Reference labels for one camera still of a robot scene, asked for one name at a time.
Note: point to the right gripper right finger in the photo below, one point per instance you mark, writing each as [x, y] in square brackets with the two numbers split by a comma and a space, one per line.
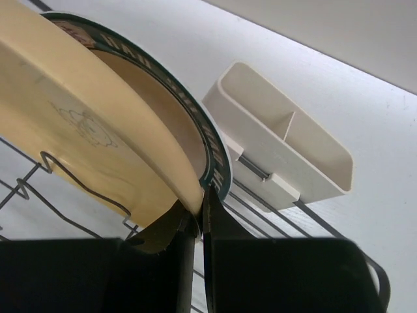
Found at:
[244, 273]

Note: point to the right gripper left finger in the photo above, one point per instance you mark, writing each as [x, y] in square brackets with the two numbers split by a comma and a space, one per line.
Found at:
[150, 272]

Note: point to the green rimmed plate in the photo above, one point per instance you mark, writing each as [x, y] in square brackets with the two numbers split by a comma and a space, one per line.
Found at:
[187, 119]

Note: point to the beige plastic cutlery holder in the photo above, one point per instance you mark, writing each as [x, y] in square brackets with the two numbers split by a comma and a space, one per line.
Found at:
[279, 154]

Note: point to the black wire dish rack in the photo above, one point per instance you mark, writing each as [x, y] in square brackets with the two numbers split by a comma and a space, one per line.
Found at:
[51, 165]

